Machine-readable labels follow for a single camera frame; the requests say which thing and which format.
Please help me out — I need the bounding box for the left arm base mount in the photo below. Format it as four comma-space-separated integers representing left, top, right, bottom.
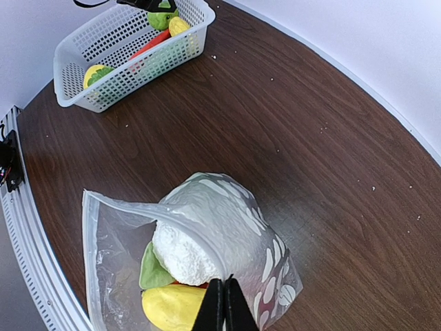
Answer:
1, 123, 25, 193

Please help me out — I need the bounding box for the red toy bell pepper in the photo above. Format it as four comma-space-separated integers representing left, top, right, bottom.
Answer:
253, 292, 275, 323

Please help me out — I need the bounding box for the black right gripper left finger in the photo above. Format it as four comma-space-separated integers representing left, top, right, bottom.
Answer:
192, 279, 224, 331

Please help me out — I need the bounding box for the orange toy carrot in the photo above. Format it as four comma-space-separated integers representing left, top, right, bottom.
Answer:
129, 29, 171, 60

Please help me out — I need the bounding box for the yellow toy corn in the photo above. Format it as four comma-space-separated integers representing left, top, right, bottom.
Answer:
169, 17, 190, 37

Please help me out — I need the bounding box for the white perforated plastic basket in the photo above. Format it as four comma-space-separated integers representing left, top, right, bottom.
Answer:
53, 1, 216, 113

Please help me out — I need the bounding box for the yellow toy banana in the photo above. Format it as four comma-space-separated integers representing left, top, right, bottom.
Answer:
141, 284, 207, 331

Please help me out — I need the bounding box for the clear dotted zip top bag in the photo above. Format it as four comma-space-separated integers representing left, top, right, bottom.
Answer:
82, 172, 302, 330

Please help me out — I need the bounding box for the green toy apple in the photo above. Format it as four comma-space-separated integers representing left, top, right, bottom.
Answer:
147, 9, 179, 31

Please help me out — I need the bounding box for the yellow toy lemon green leaf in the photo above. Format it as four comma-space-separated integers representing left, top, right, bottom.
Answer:
83, 64, 114, 89

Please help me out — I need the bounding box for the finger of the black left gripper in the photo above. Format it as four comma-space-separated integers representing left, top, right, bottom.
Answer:
116, 0, 176, 10

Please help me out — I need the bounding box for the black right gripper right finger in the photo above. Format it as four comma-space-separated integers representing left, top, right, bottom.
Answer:
224, 275, 258, 331

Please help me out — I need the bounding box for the aluminium front rail frame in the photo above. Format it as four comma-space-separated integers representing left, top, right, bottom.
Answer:
1, 106, 93, 330

